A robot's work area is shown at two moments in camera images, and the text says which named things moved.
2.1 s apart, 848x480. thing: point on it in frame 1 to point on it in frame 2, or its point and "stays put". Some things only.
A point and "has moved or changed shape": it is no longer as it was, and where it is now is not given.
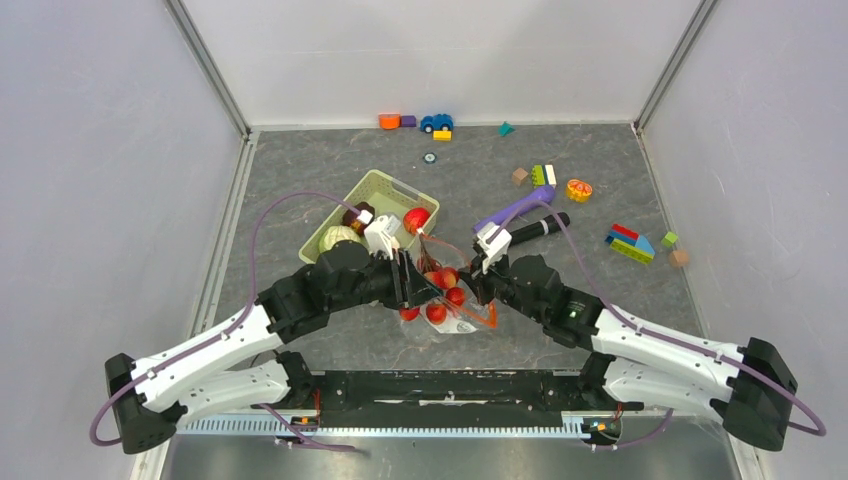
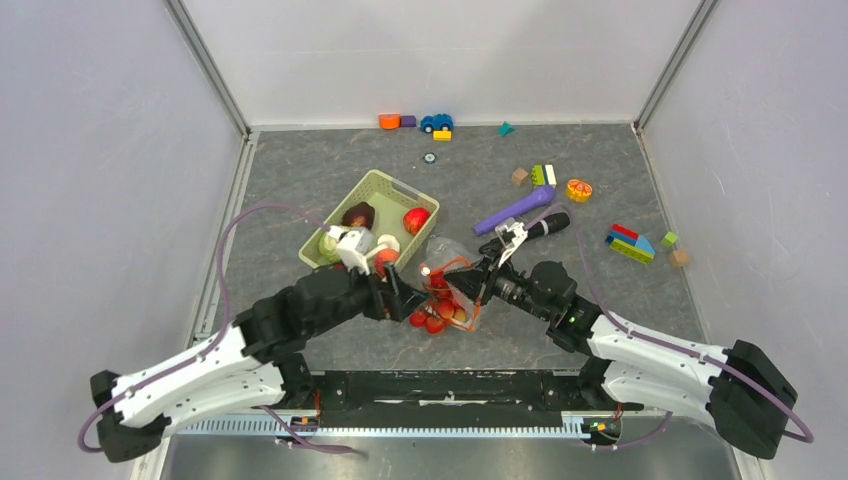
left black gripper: [408, 285] to [395, 299]
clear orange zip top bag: [455, 311] has moved or changed shape
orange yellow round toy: [578, 191] stays put
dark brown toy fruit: [350, 219] stays put
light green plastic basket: [389, 195] stays put
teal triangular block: [506, 128] stays put
